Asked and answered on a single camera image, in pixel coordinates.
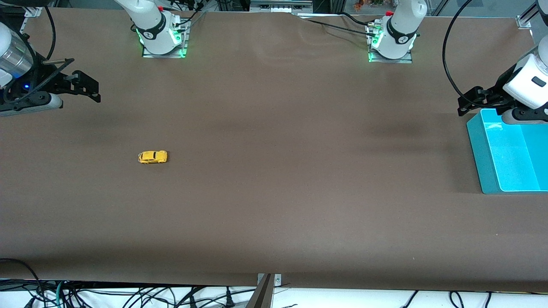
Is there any yellow beetle toy car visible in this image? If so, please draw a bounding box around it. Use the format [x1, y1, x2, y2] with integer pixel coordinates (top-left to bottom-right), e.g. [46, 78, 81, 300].
[138, 150, 168, 165]

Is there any teal plastic bin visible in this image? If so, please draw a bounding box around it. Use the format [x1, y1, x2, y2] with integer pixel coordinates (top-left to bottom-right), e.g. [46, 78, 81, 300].
[466, 108, 548, 195]

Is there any brown table cover sheet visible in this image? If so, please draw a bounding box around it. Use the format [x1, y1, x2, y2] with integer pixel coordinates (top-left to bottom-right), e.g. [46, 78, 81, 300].
[0, 8, 548, 293]

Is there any grey power strip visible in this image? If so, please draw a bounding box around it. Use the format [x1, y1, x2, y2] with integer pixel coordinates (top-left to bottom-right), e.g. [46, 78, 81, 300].
[250, 0, 313, 12]

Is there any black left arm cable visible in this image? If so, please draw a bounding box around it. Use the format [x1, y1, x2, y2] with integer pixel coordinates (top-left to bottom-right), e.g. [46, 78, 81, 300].
[442, 0, 488, 110]

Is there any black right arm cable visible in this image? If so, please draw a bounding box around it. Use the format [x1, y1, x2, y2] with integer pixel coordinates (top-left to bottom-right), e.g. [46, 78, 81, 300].
[2, 5, 75, 103]

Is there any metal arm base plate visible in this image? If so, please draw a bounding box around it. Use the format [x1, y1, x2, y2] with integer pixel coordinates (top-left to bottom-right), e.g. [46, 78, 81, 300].
[368, 24, 414, 64]
[142, 19, 189, 59]

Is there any black arm base cable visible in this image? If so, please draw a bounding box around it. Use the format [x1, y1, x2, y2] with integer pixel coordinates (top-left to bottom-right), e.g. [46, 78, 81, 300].
[169, 0, 206, 26]

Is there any black cable on table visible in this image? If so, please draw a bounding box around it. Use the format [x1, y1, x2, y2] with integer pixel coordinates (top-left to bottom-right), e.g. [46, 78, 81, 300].
[305, 19, 377, 36]
[340, 12, 375, 27]

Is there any thick black floor cable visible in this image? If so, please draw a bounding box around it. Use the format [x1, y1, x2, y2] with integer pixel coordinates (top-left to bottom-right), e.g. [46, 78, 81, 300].
[0, 258, 43, 308]

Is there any dark camera mount beam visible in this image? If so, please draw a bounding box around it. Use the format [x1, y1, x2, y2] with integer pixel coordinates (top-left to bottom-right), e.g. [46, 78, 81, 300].
[246, 274, 274, 308]

